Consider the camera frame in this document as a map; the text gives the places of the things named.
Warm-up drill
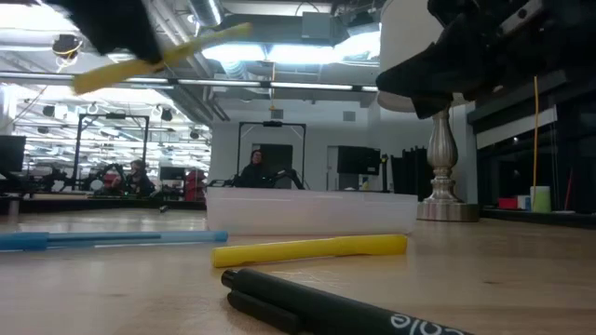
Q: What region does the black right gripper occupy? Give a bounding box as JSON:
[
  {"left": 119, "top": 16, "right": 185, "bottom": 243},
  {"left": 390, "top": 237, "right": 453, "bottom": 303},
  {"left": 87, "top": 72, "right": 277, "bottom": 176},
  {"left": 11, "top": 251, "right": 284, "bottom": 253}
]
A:
[{"left": 375, "top": 0, "right": 546, "bottom": 120}]

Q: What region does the yellow pen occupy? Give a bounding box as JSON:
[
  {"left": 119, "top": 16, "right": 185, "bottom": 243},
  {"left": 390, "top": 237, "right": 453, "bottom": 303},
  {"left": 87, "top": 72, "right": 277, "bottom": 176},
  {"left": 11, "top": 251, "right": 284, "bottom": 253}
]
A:
[{"left": 71, "top": 21, "right": 254, "bottom": 97}]

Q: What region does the blue pen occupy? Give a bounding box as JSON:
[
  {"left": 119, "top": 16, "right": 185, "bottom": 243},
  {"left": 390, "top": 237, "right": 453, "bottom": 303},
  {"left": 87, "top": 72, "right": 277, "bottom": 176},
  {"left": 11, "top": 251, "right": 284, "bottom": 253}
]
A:
[{"left": 0, "top": 230, "right": 230, "bottom": 253}]

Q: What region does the yellow highlighter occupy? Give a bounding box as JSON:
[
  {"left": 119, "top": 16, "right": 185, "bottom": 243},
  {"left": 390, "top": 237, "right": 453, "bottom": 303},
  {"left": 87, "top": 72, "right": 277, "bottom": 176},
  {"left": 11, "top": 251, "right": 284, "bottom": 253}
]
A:
[{"left": 211, "top": 234, "right": 409, "bottom": 270}]

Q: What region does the black pen white print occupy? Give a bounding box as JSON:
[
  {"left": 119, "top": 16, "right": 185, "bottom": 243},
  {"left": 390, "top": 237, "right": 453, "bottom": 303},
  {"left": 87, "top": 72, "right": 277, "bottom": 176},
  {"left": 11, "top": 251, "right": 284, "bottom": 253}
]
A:
[{"left": 220, "top": 267, "right": 474, "bottom": 335}]

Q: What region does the clear plastic supply box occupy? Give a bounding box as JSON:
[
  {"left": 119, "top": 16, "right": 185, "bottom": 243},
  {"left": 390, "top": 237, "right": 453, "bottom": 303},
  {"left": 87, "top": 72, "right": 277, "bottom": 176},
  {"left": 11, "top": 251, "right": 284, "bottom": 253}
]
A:
[{"left": 205, "top": 186, "right": 419, "bottom": 236}]

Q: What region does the silver lamp white shade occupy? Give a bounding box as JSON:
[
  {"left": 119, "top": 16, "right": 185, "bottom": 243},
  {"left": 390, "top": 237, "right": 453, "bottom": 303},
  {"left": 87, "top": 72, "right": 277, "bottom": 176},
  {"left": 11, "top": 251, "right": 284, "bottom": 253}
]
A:
[{"left": 376, "top": 0, "right": 481, "bottom": 223}]

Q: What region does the black monitor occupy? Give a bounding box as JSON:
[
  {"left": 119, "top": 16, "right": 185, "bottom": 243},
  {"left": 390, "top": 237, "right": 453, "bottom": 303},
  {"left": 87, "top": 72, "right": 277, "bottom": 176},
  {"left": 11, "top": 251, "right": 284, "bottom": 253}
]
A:
[
  {"left": 0, "top": 134, "right": 27, "bottom": 173},
  {"left": 335, "top": 144, "right": 382, "bottom": 178}
]

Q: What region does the person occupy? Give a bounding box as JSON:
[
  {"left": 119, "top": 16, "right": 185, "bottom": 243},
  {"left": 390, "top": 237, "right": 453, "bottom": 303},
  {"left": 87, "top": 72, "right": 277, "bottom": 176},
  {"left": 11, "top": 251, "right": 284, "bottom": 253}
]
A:
[
  {"left": 110, "top": 158, "right": 157, "bottom": 197},
  {"left": 237, "top": 148, "right": 281, "bottom": 190}
]

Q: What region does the black gantry frame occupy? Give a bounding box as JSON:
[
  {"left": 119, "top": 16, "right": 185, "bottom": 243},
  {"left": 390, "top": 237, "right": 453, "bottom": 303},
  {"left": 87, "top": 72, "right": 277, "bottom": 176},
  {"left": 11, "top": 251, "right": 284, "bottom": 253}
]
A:
[
  {"left": 236, "top": 120, "right": 307, "bottom": 188},
  {"left": 72, "top": 113, "right": 151, "bottom": 190}
]

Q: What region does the black aluminium table frame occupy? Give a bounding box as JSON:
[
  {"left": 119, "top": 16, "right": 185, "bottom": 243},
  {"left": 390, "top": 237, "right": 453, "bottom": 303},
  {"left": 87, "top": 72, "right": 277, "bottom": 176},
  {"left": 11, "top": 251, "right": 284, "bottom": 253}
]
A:
[{"left": 0, "top": 194, "right": 596, "bottom": 230}]

